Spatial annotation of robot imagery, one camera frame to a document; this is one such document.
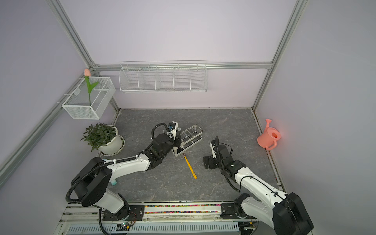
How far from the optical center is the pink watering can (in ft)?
3.03

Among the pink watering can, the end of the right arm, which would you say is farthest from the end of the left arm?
the pink watering can

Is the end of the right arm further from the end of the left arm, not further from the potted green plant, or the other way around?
the potted green plant

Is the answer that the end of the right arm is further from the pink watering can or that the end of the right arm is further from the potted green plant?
the potted green plant

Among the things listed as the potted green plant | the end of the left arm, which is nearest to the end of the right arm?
the end of the left arm

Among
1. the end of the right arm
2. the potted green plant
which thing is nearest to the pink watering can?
the end of the right arm

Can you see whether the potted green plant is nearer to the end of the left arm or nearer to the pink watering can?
the end of the left arm
